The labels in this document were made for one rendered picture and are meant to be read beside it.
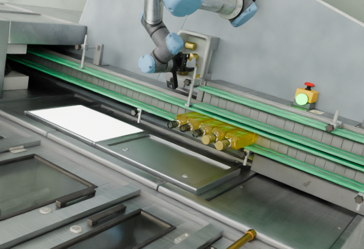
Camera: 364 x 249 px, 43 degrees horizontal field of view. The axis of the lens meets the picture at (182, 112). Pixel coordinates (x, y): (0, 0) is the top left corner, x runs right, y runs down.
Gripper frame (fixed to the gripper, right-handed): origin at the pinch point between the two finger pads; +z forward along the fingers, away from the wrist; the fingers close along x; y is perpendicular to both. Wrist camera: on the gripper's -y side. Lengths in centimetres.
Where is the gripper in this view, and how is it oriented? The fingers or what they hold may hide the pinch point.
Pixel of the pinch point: (190, 67)
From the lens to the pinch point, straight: 211.9
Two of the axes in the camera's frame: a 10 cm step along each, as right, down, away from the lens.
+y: 2.0, -9.5, -2.5
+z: 5.5, -1.1, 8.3
